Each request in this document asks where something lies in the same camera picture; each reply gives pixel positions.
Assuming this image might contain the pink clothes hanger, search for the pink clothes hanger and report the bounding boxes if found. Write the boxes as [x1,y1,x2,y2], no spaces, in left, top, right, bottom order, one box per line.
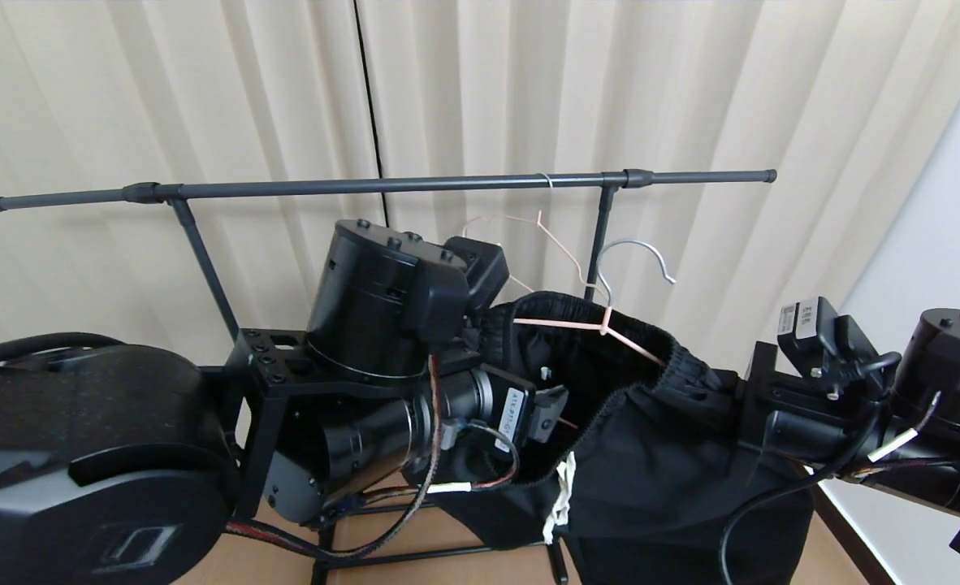
[512,238,677,368]
[462,172,586,297]

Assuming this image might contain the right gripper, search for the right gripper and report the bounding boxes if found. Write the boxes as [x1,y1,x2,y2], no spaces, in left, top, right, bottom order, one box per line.
[738,341,887,474]

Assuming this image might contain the black clothes rack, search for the black clothes rack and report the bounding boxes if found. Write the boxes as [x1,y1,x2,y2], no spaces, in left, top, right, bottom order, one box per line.
[0,168,777,585]

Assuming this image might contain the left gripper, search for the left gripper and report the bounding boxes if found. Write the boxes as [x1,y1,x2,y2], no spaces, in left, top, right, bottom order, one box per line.
[439,366,569,456]

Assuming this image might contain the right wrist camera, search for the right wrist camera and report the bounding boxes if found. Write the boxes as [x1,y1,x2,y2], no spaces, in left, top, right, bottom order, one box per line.
[776,297,903,401]

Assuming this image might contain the black shorts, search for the black shorts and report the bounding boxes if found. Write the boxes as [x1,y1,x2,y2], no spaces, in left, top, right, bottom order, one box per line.
[427,291,815,585]

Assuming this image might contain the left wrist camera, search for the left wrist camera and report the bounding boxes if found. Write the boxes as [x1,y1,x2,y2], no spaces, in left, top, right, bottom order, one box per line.
[445,236,511,314]

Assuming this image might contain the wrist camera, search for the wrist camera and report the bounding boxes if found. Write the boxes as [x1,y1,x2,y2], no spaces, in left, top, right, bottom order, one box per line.
[776,297,903,401]
[445,236,511,314]

